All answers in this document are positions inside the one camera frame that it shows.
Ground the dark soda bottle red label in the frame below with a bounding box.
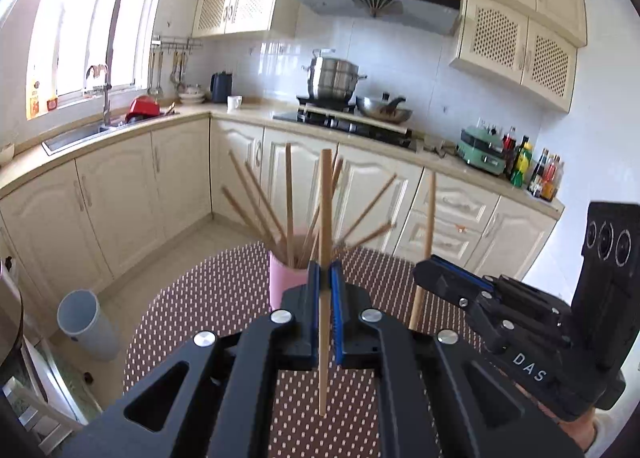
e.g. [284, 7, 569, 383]
[502, 127, 518, 179]

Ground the hanging steel ladle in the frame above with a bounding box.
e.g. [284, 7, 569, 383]
[148, 50, 163, 96]

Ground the small cream lattice door cabinet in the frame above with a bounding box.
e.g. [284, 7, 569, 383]
[191, 0, 301, 39]

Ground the black range hood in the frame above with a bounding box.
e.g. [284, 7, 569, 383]
[281, 0, 462, 36]

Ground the large cream lattice door cabinet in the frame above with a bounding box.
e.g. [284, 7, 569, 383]
[450, 0, 578, 113]

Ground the stack of white dishes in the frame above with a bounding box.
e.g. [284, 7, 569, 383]
[177, 85, 207, 105]

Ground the grey blue trash bin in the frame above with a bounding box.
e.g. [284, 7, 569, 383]
[56, 289, 121, 363]

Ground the dark soy sauce bottle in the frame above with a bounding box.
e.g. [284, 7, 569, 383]
[530, 148, 548, 195]

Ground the person's right hand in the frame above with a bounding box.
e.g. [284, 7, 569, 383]
[560, 410, 601, 458]

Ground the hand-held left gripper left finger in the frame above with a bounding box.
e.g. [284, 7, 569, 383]
[60, 260, 322, 458]

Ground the cream base cabinet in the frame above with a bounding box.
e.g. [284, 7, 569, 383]
[0, 115, 558, 299]

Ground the black glass gas cooktop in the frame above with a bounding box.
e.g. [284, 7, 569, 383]
[272, 110, 416, 149]

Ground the hanging steel skimmer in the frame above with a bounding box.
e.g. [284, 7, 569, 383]
[170, 52, 188, 89]

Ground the green bottle yellow label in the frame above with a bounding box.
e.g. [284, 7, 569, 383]
[511, 135, 533, 189]

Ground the red pot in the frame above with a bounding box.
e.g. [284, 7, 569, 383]
[125, 95, 161, 124]

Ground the steel wok with lid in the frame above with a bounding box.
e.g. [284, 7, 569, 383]
[356, 94, 415, 123]

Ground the green electric multi cooker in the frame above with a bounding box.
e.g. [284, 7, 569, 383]
[456, 125, 508, 176]

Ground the steel kitchen faucet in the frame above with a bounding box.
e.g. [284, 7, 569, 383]
[84, 64, 112, 126]

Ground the barred kitchen window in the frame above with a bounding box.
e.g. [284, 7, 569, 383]
[0, 0, 176, 121]

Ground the brown polka dot tablecloth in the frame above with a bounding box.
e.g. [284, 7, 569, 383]
[122, 243, 506, 458]

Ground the silver rice cooker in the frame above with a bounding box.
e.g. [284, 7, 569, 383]
[0, 253, 25, 369]

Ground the stainless steel sink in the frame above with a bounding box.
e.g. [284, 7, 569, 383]
[42, 120, 126, 156]

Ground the cream cabinet drawer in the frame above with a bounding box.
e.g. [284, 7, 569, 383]
[395, 218, 481, 264]
[422, 170, 501, 225]

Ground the black electric kettle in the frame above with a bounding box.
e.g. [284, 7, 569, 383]
[210, 70, 234, 104]

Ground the bundle of wooden chopsticks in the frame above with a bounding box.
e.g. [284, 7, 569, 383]
[221, 142, 398, 270]

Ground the stainless steel steamer pot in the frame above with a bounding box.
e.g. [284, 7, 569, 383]
[301, 49, 367, 101]

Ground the beige kitchen countertop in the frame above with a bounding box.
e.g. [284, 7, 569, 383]
[0, 103, 566, 219]

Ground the single wooden chopstick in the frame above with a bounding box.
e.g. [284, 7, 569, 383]
[409, 172, 437, 331]
[318, 149, 335, 416]

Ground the small beige box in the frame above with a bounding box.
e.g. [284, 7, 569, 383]
[422, 134, 448, 157]

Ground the metal wall utensil rail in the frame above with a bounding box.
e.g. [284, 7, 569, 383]
[151, 35, 203, 51]

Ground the pink cup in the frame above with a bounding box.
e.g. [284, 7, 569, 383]
[268, 233, 321, 312]

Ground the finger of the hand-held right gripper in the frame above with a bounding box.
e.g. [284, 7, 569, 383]
[413, 260, 571, 353]
[432, 254, 574, 335]

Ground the white storage rack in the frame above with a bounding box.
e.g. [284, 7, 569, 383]
[0, 333, 88, 444]

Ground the orange red sauce bottle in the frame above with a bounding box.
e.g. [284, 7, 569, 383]
[541, 154, 565, 203]

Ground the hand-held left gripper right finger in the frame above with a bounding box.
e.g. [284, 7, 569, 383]
[330, 260, 586, 458]

